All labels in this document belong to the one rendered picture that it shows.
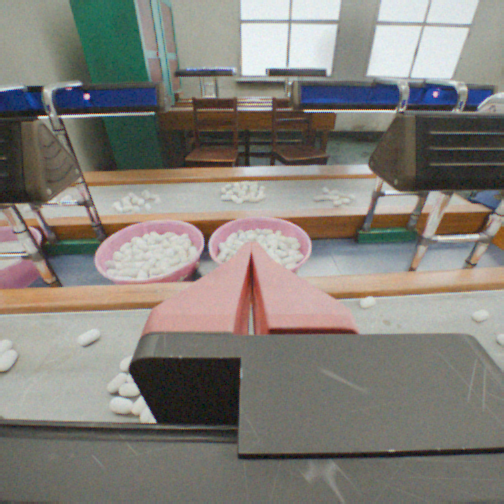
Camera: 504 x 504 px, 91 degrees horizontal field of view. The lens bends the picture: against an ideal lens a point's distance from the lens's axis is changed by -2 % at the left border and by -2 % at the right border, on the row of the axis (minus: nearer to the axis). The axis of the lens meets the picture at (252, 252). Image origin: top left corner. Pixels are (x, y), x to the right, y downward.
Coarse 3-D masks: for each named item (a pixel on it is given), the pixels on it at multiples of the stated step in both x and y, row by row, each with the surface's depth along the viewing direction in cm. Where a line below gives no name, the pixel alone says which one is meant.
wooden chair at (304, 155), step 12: (276, 108) 233; (288, 108) 237; (276, 120) 238; (288, 120) 242; (300, 120) 246; (276, 156) 246; (288, 156) 232; (300, 156) 232; (312, 156) 231; (324, 156) 232
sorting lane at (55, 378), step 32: (0, 320) 50; (32, 320) 50; (64, 320) 50; (96, 320) 50; (128, 320) 51; (384, 320) 50; (416, 320) 50; (448, 320) 50; (32, 352) 45; (64, 352) 45; (96, 352) 45; (128, 352) 45; (0, 384) 40; (32, 384) 40; (64, 384) 40; (96, 384) 40; (32, 416) 36; (64, 416) 36; (96, 416) 37; (128, 416) 37
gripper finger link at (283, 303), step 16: (256, 256) 10; (256, 272) 8; (272, 272) 8; (288, 272) 8; (256, 288) 8; (272, 288) 7; (288, 288) 7; (304, 288) 7; (256, 304) 11; (272, 304) 6; (288, 304) 6; (304, 304) 6; (320, 304) 6; (336, 304) 6; (256, 320) 11; (272, 320) 5; (288, 320) 5; (304, 320) 5; (320, 320) 5; (336, 320) 5; (352, 320) 5
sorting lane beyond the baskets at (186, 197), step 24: (72, 192) 101; (96, 192) 101; (120, 192) 100; (168, 192) 100; (192, 192) 100; (216, 192) 100; (264, 192) 100; (288, 192) 100; (312, 192) 100; (360, 192) 100; (432, 192) 100; (0, 216) 85; (24, 216) 85; (48, 216) 85
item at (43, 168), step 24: (0, 120) 23; (24, 120) 23; (0, 144) 23; (24, 144) 23; (48, 144) 25; (0, 168) 23; (24, 168) 23; (48, 168) 25; (72, 168) 29; (0, 192) 23; (24, 192) 24; (48, 192) 25
